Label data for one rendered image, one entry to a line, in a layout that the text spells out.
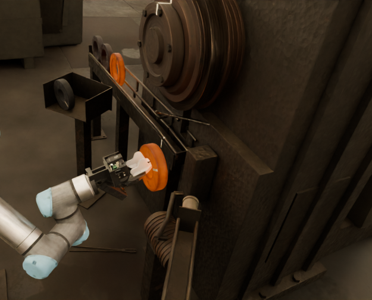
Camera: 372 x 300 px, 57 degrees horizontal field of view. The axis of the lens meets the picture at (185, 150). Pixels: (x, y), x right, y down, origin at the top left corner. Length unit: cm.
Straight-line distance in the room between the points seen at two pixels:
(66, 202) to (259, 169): 60
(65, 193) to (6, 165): 148
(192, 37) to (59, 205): 64
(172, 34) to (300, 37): 38
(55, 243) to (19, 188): 130
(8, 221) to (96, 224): 107
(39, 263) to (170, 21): 79
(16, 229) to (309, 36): 91
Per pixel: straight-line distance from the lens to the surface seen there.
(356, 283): 220
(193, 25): 112
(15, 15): 357
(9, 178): 238
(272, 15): 109
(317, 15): 98
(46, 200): 104
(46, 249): 101
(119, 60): 198
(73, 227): 107
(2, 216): 101
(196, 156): 123
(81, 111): 182
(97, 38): 233
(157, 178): 105
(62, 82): 178
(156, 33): 119
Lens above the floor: 153
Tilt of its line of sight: 35 degrees down
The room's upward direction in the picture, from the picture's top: 10 degrees clockwise
